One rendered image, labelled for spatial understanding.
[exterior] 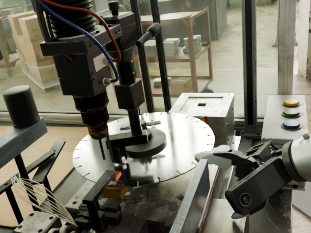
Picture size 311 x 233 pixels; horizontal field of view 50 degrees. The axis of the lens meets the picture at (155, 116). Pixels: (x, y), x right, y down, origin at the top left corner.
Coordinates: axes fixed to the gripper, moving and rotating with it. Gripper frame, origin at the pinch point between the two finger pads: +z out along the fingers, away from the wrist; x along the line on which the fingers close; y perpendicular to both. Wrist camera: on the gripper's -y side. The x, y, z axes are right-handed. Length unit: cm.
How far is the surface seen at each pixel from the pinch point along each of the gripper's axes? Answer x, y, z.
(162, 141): 13.2, 1.6, 7.2
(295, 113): -0.2, 36.3, -5.5
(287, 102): 2.3, 42.9, -2.0
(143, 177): 9.8, -10.2, 4.1
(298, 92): -35, 267, 99
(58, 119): 39, 23, 82
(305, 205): -66, 107, 53
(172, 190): 2.2, -0.7, 10.4
